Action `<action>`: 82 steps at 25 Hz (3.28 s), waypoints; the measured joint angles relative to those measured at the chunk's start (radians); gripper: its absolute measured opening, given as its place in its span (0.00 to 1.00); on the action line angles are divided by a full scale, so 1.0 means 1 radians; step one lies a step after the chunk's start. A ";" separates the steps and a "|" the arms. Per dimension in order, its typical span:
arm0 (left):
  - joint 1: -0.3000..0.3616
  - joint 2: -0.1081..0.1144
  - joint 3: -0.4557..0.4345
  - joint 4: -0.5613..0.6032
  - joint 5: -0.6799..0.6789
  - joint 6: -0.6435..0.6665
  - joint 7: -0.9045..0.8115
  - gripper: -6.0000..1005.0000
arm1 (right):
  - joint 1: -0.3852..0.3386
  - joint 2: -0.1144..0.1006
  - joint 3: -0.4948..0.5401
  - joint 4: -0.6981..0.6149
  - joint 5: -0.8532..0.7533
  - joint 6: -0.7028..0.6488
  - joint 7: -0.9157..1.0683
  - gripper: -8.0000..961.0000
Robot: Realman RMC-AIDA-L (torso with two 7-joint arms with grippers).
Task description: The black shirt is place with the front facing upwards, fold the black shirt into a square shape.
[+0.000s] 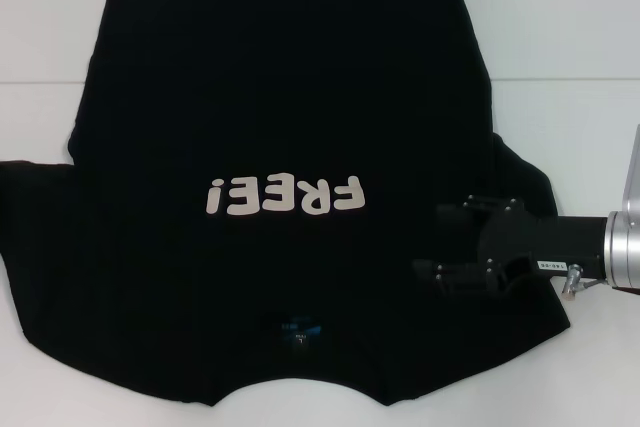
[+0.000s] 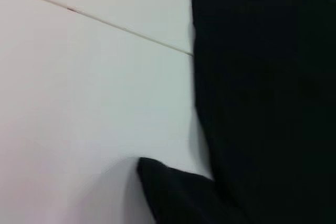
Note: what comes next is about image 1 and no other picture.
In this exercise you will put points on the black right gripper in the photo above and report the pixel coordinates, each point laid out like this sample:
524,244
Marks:
570,242

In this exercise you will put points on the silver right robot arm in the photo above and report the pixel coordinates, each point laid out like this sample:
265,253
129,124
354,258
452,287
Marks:
622,242

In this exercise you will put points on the black shirt with FREE print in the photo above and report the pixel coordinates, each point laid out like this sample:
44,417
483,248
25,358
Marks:
300,97

